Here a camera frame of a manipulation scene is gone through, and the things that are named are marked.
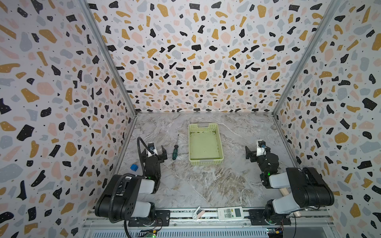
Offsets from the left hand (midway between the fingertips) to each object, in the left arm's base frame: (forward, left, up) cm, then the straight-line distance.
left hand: (154, 147), depth 88 cm
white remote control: (-33, -42, -10) cm, 54 cm away
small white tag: (-33, -25, -9) cm, 43 cm away
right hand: (+1, -61, -1) cm, 61 cm away
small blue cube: (-8, +13, -10) cm, 18 cm away
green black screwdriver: (+3, -11, -10) cm, 15 cm away
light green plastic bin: (+9, -31, -12) cm, 34 cm away
